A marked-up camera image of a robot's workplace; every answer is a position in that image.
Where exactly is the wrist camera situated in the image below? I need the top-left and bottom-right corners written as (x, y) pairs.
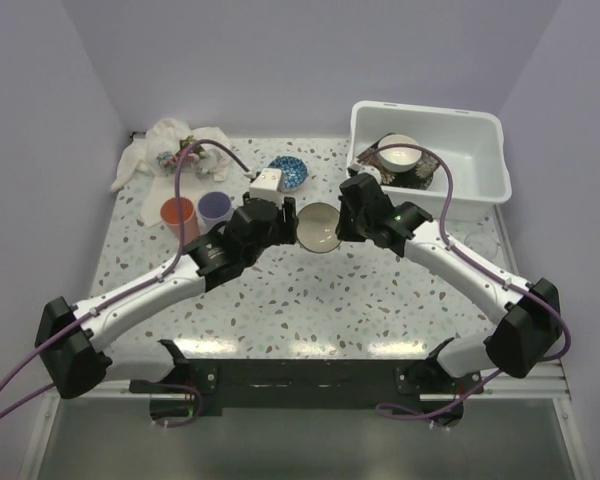
top-left (249, 168), bottom-right (284, 202)
top-left (347, 161), bottom-right (382, 184)

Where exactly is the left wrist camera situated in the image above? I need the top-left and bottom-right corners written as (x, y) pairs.
top-left (249, 168), bottom-right (284, 202)

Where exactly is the small white bowl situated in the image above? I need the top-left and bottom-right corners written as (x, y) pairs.
top-left (377, 134), bottom-right (422, 173)

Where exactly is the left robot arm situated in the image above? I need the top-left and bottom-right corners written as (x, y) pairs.
top-left (35, 195), bottom-right (297, 399)

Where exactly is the black floral square plate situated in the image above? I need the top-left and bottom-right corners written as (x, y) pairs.
top-left (355, 142), bottom-right (439, 190)

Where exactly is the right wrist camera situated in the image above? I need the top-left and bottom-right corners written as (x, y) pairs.
top-left (347, 161), bottom-right (382, 184)

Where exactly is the blue patterned small bowl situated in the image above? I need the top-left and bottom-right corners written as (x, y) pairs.
top-left (268, 156), bottom-right (309, 193)

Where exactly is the white plastic bin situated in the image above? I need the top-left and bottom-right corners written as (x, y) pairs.
top-left (347, 101), bottom-right (512, 222)

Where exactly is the aluminium frame rail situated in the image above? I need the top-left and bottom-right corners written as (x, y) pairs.
top-left (483, 361), bottom-right (571, 400)

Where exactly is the cream bowl blue pattern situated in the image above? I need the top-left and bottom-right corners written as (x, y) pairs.
top-left (296, 202), bottom-right (341, 254)

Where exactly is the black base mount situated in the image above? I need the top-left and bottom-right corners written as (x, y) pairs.
top-left (130, 359), bottom-right (483, 420)

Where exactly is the orange plastic cup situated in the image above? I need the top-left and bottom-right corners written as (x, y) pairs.
top-left (160, 197), bottom-right (200, 245)

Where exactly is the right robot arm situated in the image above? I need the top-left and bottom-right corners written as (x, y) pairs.
top-left (337, 174), bottom-right (562, 393)

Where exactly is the clear glass cup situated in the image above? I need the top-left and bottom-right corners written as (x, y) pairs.
top-left (464, 232), bottom-right (499, 260)

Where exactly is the white floral cloth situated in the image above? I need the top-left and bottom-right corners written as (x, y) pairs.
top-left (111, 118), bottom-right (235, 227)

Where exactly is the purple plastic cup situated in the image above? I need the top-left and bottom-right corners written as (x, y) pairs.
top-left (197, 191), bottom-right (233, 229)

